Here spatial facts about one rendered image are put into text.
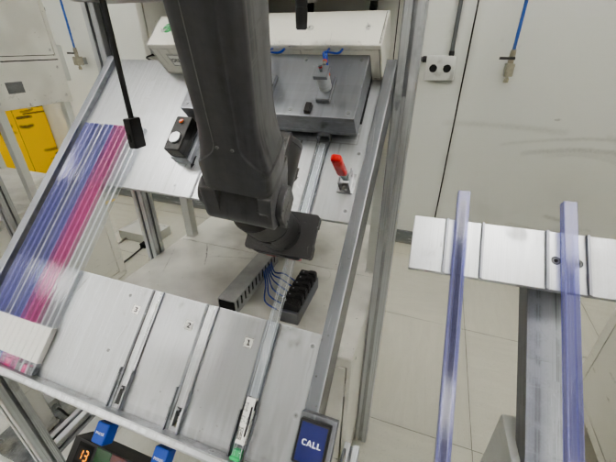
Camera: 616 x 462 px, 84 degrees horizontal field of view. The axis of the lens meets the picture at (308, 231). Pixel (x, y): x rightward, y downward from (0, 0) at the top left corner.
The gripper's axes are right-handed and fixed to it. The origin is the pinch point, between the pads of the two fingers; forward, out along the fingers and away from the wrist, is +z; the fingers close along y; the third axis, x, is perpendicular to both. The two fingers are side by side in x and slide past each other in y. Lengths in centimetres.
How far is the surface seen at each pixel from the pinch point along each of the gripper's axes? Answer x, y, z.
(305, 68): -31.2, 5.0, -4.0
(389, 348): 21, -19, 115
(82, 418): 53, 59, 33
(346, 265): 2.2, -9.1, -2.5
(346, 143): -19.8, -4.2, 0.8
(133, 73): -34, 51, 4
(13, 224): 5, 130, 45
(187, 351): 20.7, 13.1, -2.4
